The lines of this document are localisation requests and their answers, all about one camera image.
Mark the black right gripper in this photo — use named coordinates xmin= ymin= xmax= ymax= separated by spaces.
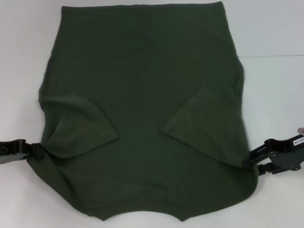
xmin=242 ymin=133 xmax=304 ymax=176

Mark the dark green shirt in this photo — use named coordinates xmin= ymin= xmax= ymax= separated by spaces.
xmin=26 ymin=1 xmax=259 ymax=216

